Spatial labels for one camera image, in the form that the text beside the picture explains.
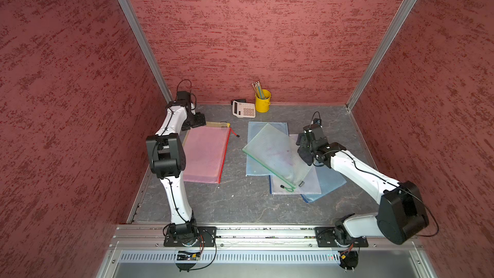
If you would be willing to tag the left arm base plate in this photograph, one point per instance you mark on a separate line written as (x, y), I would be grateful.
(182, 236)

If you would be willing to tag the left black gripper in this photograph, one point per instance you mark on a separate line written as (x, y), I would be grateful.
(200, 121)

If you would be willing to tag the yellow pen cup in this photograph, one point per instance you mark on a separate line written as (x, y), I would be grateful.
(262, 104)

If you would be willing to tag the pink mesh document bag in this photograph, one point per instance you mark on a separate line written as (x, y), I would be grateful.
(205, 150)

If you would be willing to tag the left aluminium corner post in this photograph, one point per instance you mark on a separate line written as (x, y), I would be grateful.
(145, 47)

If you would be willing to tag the right aluminium corner post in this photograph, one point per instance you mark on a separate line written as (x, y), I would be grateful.
(397, 22)

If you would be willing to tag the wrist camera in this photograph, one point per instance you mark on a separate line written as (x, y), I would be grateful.
(314, 132)
(184, 99)

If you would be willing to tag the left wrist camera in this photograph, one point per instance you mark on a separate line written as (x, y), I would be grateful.
(184, 99)

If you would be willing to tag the blue mesh document bag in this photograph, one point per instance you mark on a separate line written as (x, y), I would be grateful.
(329, 180)

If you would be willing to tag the green mesh document bag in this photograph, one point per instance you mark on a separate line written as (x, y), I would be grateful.
(272, 152)

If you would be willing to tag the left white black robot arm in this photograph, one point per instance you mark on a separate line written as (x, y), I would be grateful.
(167, 161)

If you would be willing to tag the aluminium corner post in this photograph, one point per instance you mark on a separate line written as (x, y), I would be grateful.
(145, 47)
(397, 22)

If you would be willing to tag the light blue document bag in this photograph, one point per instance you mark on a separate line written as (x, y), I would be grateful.
(260, 135)

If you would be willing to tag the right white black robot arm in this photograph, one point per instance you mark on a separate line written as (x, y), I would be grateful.
(401, 211)

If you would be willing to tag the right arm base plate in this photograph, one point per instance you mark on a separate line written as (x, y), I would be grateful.
(336, 237)

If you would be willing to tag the white mesh document bag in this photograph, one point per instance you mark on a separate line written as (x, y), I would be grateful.
(292, 174)

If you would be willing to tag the yellow mesh document bag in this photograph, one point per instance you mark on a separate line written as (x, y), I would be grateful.
(216, 124)

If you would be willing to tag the aluminium front rail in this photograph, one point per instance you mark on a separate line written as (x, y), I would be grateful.
(262, 245)

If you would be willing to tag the coloured pencils bundle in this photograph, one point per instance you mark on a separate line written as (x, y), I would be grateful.
(258, 90)

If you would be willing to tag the pink desk calculator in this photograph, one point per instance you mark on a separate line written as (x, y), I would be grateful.
(243, 109)

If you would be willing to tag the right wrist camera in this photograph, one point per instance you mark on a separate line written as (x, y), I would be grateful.
(314, 132)

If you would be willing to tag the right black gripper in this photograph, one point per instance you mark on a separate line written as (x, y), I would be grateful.
(303, 141)

